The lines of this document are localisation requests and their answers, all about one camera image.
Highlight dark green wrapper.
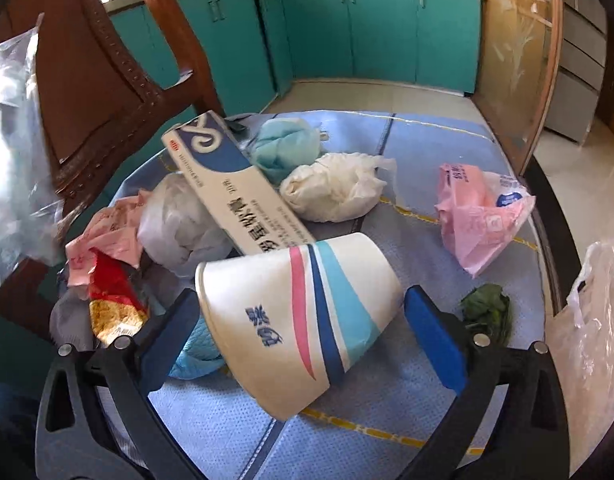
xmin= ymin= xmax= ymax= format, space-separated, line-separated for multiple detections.
xmin=460 ymin=283 xmax=511 ymax=346

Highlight red snack wrapper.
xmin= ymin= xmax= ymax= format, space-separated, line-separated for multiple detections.
xmin=88 ymin=248 xmax=148 ymax=347

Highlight white plastic bag ball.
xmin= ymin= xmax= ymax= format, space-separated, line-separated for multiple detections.
xmin=138 ymin=172 xmax=233 ymax=278

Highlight pink plastic bag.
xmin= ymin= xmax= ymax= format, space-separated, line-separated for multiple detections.
xmin=435 ymin=164 xmax=536 ymax=278

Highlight paper cup with stripes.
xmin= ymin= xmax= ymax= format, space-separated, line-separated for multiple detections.
xmin=195 ymin=233 xmax=403 ymax=420

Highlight pink wrapper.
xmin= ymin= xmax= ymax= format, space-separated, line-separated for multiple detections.
xmin=65 ymin=190 xmax=152 ymax=287

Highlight long blue white box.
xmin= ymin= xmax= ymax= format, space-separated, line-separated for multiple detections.
xmin=162 ymin=112 xmax=316 ymax=256

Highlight white tissue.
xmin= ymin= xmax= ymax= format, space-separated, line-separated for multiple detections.
xmin=279 ymin=153 xmax=397 ymax=223

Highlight clear plastic bag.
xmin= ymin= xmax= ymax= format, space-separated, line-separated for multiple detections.
xmin=0 ymin=14 xmax=64 ymax=289

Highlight light blue tissue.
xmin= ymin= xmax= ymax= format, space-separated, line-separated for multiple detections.
xmin=249 ymin=117 xmax=321 ymax=186

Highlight teal lower kitchen cabinets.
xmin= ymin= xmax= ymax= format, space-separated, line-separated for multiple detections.
xmin=177 ymin=0 xmax=482 ymax=115

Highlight pink plastic waste basket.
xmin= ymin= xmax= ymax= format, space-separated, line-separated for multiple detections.
xmin=546 ymin=237 xmax=614 ymax=474

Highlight dark wooden chair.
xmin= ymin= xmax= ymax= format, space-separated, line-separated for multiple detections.
xmin=0 ymin=0 xmax=221 ymax=333

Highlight glass sliding door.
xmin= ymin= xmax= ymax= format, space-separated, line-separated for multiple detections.
xmin=473 ymin=0 xmax=563 ymax=176

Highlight silver refrigerator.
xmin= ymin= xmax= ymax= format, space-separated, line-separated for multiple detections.
xmin=545 ymin=0 xmax=608 ymax=144

